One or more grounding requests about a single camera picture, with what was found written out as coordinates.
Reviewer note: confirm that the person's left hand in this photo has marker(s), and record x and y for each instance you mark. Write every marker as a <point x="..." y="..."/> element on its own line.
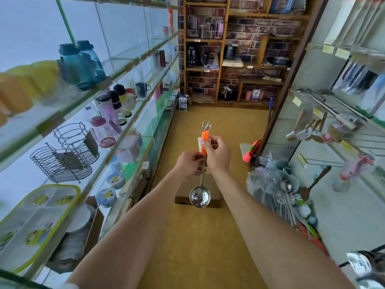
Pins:
<point x="189" y="164"/>

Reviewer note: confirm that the person's right hand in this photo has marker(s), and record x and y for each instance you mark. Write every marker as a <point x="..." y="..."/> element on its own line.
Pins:
<point x="219" y="156"/>

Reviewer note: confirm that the person's left forearm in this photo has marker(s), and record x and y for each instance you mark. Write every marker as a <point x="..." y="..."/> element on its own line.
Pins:
<point x="132" y="237"/>

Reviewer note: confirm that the person's right forearm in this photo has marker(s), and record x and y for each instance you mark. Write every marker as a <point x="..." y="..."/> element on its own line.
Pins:
<point x="270" y="237"/>

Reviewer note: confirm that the white flat board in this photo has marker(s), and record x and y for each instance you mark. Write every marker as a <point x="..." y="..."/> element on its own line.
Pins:
<point x="244" y="150"/>

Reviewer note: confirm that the pink green broom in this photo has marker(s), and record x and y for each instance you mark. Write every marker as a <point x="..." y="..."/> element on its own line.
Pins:
<point x="289" y="75"/>
<point x="252" y="151"/>

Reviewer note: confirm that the brown cardboard sheet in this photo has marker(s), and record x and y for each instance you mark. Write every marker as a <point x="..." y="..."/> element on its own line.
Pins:
<point x="180" y="201"/>

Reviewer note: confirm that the pile of plastic wrapped utensils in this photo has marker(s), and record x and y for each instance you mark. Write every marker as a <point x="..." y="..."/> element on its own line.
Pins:
<point x="274" y="186"/>

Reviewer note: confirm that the wooden brushes hanging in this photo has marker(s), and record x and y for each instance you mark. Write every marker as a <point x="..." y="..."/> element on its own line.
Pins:
<point x="295" y="128"/>

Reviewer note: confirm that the black mug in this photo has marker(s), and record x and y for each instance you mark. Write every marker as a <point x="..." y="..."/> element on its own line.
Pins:
<point x="142" y="90"/>

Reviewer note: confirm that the pink water bottle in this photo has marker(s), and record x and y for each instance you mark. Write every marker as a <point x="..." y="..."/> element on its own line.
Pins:
<point x="103" y="134"/>

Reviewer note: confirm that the purple water bottle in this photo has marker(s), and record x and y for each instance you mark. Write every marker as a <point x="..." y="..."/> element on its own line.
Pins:
<point x="109" y="114"/>

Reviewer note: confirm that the dark wooden spatula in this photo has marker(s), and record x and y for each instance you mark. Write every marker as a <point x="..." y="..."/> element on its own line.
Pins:
<point x="314" y="182"/>

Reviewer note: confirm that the wooden dish brushes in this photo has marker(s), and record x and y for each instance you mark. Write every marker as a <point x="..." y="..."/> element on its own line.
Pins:
<point x="316" y="124"/>

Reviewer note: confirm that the wooden bookshelf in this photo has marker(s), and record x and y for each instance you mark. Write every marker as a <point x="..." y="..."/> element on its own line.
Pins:
<point x="227" y="33"/>

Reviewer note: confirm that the blue plastic bottle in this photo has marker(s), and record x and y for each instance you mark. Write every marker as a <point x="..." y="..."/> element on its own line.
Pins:
<point x="72" y="66"/>
<point x="95" y="60"/>

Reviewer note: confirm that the yellow cartoon tray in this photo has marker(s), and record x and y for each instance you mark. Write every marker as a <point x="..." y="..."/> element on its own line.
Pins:
<point x="36" y="225"/>

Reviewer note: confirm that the yellow plastic jar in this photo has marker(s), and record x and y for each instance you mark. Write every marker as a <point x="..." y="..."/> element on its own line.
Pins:
<point x="45" y="81"/>

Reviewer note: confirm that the orange plastic jar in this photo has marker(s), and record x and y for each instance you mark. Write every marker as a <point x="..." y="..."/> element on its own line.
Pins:
<point x="13" y="93"/>

